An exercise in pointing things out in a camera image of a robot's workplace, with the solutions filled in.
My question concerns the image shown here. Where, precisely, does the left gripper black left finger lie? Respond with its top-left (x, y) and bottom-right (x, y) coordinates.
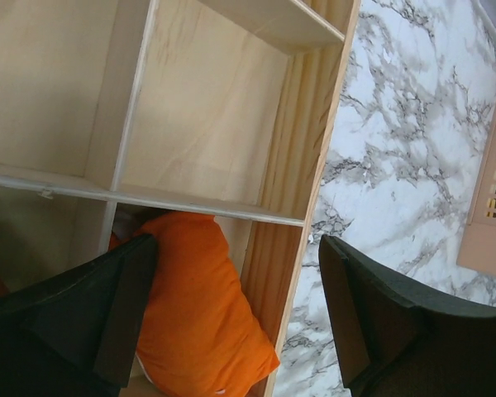
top-left (0, 234), bottom-right (158, 396)

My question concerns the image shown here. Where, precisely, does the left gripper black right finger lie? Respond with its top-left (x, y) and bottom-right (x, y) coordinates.
top-left (318, 235), bottom-right (496, 396)

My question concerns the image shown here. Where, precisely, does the bright orange underwear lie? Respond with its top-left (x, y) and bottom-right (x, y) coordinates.
top-left (109, 212), bottom-right (279, 396)

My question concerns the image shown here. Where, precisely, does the wooden compartment organizer tray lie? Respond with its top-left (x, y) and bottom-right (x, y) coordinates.
top-left (0, 0), bottom-right (362, 397)

